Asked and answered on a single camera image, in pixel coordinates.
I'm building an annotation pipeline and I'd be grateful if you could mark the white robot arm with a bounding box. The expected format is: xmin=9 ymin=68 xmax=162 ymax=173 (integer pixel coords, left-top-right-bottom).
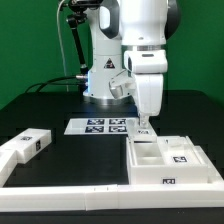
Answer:
xmin=67 ymin=0 xmax=180 ymax=128

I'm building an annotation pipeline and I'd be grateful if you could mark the white U-shaped fence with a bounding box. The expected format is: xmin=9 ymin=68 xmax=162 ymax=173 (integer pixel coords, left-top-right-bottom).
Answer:
xmin=0 ymin=150 xmax=224 ymax=212

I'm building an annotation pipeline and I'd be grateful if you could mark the white cabinet top block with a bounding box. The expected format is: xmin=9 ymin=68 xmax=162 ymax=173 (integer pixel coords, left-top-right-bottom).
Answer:
xmin=0 ymin=128 xmax=52 ymax=164

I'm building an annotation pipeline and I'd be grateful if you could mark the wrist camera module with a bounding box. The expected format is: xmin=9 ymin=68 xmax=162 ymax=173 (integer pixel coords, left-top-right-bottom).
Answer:
xmin=109 ymin=75 xmax=135 ymax=99

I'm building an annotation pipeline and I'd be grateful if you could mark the black cable bundle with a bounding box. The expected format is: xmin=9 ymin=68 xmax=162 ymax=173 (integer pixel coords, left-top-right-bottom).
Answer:
xmin=25 ymin=75 xmax=89 ymax=94

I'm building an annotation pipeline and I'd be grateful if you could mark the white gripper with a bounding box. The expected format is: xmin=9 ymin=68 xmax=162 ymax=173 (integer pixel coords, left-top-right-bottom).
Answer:
xmin=124 ymin=50 xmax=168 ymax=128

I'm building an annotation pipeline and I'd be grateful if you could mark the white cabinet box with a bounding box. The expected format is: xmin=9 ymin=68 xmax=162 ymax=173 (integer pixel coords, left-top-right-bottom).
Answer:
xmin=126 ymin=137 xmax=224 ymax=185

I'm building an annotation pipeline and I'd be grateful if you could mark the white marker base plate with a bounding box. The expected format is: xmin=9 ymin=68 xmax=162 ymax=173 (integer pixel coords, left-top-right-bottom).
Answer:
xmin=64 ymin=118 xmax=128 ymax=135

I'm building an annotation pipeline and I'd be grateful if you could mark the grey hanging cable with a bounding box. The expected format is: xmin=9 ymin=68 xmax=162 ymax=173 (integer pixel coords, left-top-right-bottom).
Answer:
xmin=56 ymin=0 xmax=70 ymax=93

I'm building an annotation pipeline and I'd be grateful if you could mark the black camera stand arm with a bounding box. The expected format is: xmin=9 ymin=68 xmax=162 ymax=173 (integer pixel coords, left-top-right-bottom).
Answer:
xmin=67 ymin=0 xmax=103 ymax=75

